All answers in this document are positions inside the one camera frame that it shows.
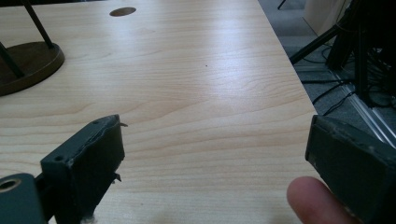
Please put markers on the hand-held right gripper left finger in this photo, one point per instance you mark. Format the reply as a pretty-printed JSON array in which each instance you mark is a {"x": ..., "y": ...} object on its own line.
[{"x": 84, "y": 161}]

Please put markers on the black metal stand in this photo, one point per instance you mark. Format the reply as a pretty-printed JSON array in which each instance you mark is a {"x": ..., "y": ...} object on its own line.
[{"x": 361, "y": 37}]

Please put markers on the aluminium floor rail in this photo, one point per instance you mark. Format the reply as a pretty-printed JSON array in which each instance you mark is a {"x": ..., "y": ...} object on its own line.
[{"x": 367, "y": 115}]

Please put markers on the light wooden platform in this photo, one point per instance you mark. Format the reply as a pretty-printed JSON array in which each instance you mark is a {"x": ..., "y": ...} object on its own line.
[{"x": 323, "y": 15}]

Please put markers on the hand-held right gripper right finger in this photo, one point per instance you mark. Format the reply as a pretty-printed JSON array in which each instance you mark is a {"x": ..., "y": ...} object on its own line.
[{"x": 355, "y": 168}]

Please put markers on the brown cup holder with rods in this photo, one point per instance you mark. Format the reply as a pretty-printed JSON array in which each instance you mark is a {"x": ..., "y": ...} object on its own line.
[{"x": 31, "y": 65}]

